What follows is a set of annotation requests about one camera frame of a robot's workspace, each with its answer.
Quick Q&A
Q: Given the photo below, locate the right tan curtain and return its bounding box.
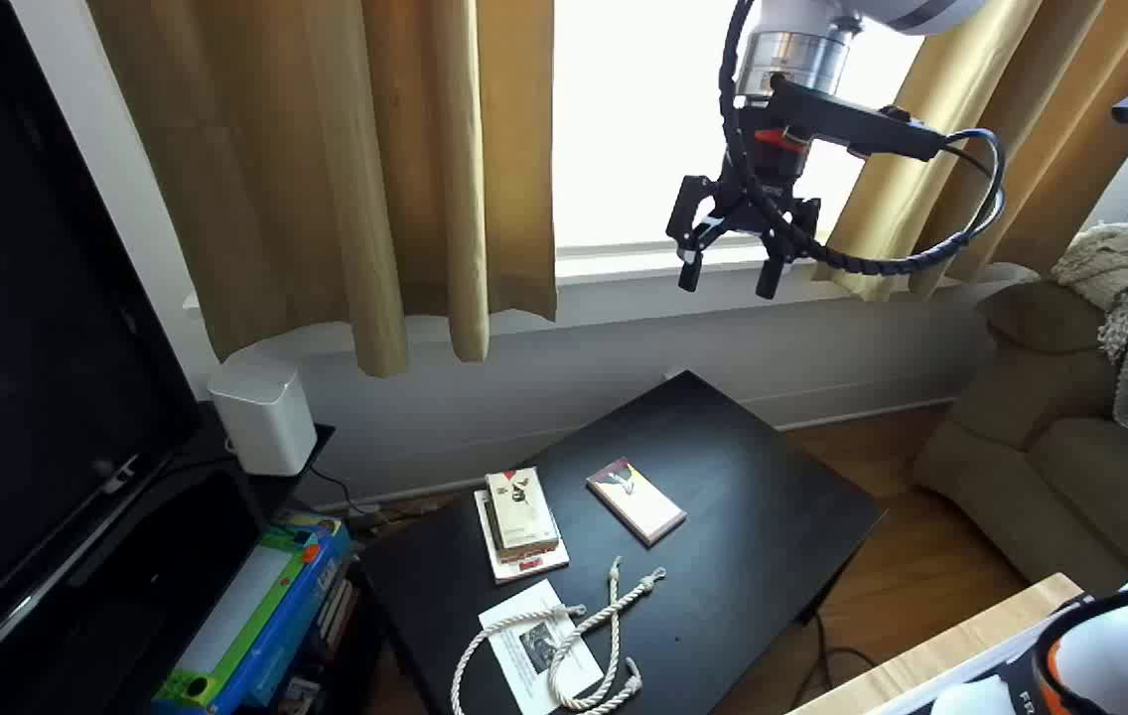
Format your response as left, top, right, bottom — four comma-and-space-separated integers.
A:
822, 0, 1128, 296

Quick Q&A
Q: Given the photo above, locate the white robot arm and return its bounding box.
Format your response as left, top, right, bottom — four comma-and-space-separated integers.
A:
666, 0, 1003, 296

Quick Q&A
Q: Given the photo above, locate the white box speaker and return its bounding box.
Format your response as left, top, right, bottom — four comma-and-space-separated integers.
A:
209, 366, 316, 476

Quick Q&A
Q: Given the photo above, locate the black television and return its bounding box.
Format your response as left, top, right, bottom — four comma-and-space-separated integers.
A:
0, 0, 196, 643

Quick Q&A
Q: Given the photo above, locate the white booklet with picture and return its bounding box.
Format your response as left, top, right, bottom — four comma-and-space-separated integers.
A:
479, 581, 603, 715

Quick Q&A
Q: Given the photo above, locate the green blue box stack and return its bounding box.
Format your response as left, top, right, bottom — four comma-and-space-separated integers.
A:
149, 516, 352, 715

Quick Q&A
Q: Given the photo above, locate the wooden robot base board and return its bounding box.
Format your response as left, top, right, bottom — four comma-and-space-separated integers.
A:
789, 572, 1085, 715

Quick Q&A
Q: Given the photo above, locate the white book under stack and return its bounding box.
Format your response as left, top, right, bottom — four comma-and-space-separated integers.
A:
471, 488, 566, 585

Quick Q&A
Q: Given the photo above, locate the left tan curtain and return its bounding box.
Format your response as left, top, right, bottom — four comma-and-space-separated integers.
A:
87, 0, 555, 378

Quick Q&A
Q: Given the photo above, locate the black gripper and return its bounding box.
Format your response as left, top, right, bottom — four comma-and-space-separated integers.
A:
666, 98, 817, 296

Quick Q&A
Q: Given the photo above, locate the tan curtain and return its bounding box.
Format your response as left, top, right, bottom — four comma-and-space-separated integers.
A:
87, 0, 555, 378
822, 0, 1128, 296

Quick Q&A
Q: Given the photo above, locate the beige armchair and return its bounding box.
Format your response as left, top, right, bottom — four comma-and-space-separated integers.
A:
913, 278, 1128, 591

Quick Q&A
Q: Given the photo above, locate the black tv stand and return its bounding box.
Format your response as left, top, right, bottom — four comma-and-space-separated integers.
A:
0, 421, 380, 715

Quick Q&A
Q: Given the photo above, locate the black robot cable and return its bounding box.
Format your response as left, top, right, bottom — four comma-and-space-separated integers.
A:
716, 0, 1009, 278

